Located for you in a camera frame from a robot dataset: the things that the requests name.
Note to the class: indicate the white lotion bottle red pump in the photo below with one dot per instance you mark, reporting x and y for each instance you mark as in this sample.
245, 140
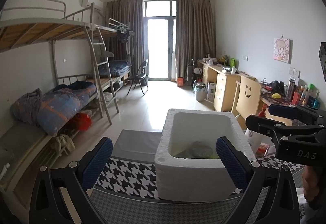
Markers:
254, 138

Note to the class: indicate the white air conditioner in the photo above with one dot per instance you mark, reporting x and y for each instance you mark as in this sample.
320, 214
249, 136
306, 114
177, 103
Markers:
97, 4

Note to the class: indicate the red plastic bag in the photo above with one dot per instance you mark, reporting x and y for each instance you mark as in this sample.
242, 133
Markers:
81, 121

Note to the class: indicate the person's hand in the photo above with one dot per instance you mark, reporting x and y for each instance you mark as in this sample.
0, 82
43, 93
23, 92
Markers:
310, 183

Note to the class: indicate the far metal bunk bed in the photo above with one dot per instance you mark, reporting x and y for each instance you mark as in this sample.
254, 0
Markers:
113, 73

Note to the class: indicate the blue plaid quilt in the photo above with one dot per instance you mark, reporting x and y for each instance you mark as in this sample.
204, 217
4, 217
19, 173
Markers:
61, 104

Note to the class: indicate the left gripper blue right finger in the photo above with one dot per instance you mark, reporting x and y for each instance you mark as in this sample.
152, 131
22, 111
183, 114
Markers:
232, 161

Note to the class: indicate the white styrofoam box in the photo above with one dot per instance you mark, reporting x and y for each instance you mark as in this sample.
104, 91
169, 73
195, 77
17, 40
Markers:
188, 169

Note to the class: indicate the glass balcony door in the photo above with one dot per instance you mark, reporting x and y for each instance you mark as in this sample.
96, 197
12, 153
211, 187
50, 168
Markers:
159, 30

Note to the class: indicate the yellow object on desk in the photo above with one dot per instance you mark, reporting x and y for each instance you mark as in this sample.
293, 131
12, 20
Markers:
276, 96

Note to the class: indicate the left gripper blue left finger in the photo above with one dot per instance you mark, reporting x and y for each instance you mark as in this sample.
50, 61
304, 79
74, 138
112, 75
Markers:
94, 161

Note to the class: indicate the brown curtain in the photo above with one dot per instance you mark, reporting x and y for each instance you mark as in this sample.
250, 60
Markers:
195, 33
126, 17

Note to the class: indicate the white bucket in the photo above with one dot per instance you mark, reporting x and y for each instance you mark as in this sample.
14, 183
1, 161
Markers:
201, 92

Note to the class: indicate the cartoon wall picture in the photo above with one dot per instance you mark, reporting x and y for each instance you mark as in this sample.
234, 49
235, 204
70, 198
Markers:
281, 49

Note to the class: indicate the wooden smiley face chair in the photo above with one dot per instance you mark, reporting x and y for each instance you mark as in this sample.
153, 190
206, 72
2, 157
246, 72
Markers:
246, 100

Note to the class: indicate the black folding chair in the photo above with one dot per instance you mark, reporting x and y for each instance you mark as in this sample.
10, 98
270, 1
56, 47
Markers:
138, 77

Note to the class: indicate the red snack packet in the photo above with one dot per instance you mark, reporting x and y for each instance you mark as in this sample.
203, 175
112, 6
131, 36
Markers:
262, 150

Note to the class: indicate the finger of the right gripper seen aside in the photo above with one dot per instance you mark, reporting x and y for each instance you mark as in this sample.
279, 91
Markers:
289, 112

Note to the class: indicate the brown left curtain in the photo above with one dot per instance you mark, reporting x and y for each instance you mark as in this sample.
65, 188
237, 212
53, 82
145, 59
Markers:
126, 17

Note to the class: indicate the houndstooth tablecloth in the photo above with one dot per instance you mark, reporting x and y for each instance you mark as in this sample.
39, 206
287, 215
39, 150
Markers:
149, 166

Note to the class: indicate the brown right curtain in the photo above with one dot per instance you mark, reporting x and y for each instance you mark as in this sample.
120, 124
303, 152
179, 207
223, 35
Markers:
195, 33

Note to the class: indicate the grey sock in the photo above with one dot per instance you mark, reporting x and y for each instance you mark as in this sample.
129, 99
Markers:
196, 150

